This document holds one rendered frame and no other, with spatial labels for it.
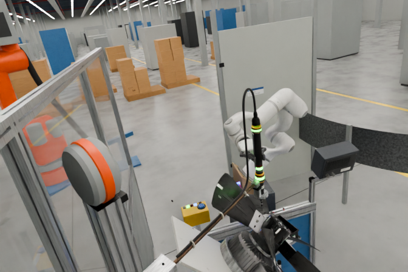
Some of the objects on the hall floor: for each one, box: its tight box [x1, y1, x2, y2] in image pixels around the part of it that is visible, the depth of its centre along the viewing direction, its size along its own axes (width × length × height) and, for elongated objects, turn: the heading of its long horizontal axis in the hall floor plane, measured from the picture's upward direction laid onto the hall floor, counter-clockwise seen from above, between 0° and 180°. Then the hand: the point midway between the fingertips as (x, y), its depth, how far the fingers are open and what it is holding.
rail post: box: [309, 212, 316, 265], centre depth 208 cm, size 4×4×78 cm
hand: (257, 156), depth 124 cm, fingers closed on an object, 4 cm apart
